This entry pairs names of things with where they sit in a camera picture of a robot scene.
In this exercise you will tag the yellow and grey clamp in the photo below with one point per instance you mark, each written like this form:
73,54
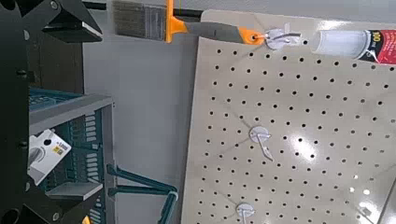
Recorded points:
174,26

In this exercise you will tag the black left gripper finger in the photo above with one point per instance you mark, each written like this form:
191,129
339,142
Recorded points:
73,202
71,18

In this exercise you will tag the white pegboard hook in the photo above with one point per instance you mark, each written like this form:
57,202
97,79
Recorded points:
245,211
260,137
280,39

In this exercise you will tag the white red sealant tube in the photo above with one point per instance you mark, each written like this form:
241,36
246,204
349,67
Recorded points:
351,45

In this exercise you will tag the white packaged tool card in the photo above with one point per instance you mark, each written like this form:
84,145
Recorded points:
46,155

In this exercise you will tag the teal grey plastic crate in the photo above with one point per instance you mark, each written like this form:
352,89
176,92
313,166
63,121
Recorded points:
84,140

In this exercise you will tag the beige pegboard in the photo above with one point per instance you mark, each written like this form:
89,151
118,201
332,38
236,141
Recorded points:
295,124

